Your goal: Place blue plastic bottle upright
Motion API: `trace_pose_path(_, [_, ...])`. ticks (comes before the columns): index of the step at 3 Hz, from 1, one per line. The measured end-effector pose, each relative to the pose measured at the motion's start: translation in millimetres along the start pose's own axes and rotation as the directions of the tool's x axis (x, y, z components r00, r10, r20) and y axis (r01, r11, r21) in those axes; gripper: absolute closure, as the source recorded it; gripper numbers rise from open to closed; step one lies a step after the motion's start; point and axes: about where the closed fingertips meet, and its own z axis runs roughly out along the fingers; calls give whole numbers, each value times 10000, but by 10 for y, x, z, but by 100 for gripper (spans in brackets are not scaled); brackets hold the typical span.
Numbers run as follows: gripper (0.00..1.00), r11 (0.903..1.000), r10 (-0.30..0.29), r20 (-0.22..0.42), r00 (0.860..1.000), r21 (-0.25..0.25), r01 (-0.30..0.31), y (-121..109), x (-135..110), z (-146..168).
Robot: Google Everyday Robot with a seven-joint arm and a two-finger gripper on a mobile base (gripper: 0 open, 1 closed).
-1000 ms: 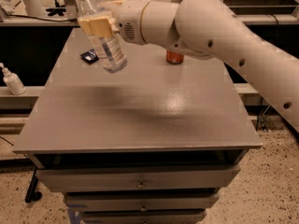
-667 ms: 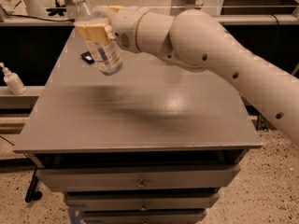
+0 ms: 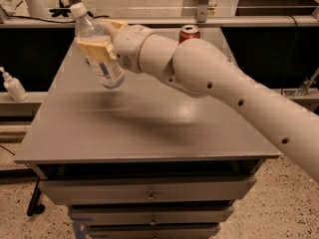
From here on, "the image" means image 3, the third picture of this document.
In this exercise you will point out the blue label plastic water bottle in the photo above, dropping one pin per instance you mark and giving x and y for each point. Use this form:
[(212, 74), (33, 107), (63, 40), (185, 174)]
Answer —
[(110, 75)]

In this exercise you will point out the grey metal upright bracket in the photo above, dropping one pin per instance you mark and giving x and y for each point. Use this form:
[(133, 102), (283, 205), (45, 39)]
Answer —
[(201, 11)]

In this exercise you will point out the middle grey drawer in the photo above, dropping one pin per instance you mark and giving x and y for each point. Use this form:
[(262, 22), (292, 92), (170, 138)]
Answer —
[(146, 215)]

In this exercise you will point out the grey drawer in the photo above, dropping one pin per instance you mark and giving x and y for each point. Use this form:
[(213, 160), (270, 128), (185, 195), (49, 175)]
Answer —
[(147, 190), (146, 215), (169, 231)]

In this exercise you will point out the white pump dispenser bottle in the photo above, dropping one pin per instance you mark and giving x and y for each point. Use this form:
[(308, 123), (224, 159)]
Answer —
[(13, 86)]

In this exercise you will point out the top grey drawer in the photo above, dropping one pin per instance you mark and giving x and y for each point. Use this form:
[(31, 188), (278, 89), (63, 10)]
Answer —
[(147, 190)]

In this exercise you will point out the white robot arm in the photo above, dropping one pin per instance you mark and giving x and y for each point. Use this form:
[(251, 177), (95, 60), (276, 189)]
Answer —
[(197, 68)]

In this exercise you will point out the bottom grey drawer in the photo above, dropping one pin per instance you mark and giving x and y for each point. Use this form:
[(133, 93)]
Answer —
[(169, 231)]

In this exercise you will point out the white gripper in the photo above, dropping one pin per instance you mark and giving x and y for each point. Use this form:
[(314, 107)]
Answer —
[(128, 47)]

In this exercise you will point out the red cola can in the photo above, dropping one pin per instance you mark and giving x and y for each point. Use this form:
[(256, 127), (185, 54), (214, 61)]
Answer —
[(188, 32)]

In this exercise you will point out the black caster wheel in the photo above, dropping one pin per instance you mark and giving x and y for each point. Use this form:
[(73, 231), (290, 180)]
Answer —
[(35, 207)]

